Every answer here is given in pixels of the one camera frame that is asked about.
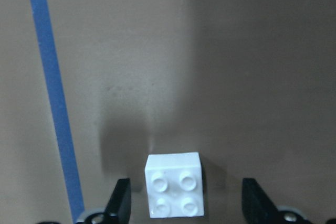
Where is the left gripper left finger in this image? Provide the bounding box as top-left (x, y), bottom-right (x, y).
top-left (103, 178), bottom-right (131, 224)

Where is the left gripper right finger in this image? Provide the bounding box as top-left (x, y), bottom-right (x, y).
top-left (241, 178), bottom-right (278, 224)

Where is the white block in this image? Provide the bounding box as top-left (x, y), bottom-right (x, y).
top-left (144, 152), bottom-right (205, 219)

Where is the brown paper table cover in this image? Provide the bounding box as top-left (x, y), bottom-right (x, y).
top-left (0, 0), bottom-right (336, 224)

